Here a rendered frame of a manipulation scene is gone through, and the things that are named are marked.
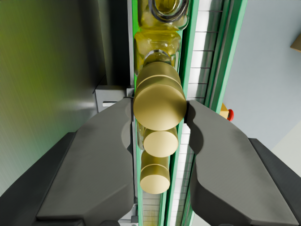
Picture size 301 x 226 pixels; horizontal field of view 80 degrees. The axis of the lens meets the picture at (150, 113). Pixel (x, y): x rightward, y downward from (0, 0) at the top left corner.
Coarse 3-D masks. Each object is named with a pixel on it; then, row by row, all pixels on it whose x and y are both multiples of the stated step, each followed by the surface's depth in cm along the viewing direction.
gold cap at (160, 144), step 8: (144, 128) 19; (144, 136) 17; (152, 136) 17; (160, 136) 17; (168, 136) 17; (176, 136) 17; (144, 144) 17; (152, 144) 17; (160, 144) 17; (168, 144) 17; (176, 144) 17; (152, 152) 18; (160, 152) 18; (168, 152) 18
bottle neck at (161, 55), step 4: (148, 52) 19; (152, 52) 19; (156, 52) 18; (160, 52) 18; (164, 52) 19; (148, 56) 18; (152, 56) 17; (156, 56) 17; (160, 56) 17; (164, 56) 17; (168, 56) 19; (144, 60) 19; (148, 60) 16; (152, 60) 16; (156, 60) 16; (160, 60) 16; (164, 60) 16; (168, 60) 17; (144, 64) 17
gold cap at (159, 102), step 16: (160, 64) 13; (144, 80) 12; (160, 80) 11; (176, 80) 12; (144, 96) 11; (160, 96) 11; (176, 96) 11; (144, 112) 11; (160, 112) 11; (176, 112) 11; (160, 128) 12
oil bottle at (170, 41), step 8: (136, 32) 22; (144, 32) 21; (152, 32) 21; (160, 32) 21; (168, 32) 21; (176, 32) 21; (136, 40) 20; (144, 40) 20; (152, 40) 19; (160, 40) 19; (168, 40) 19; (176, 40) 20; (136, 48) 20; (144, 48) 20; (152, 48) 19; (160, 48) 19; (168, 48) 19; (176, 48) 20; (136, 56) 20; (144, 56) 20; (176, 56) 20; (136, 64) 21; (176, 64) 21; (136, 72) 22
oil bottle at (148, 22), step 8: (144, 0) 17; (160, 0) 19; (168, 0) 19; (144, 8) 18; (160, 8) 20; (168, 8) 20; (144, 16) 18; (152, 16) 18; (184, 16) 18; (144, 24) 19; (152, 24) 18; (160, 24) 18; (168, 24) 18; (176, 24) 18; (184, 24) 19
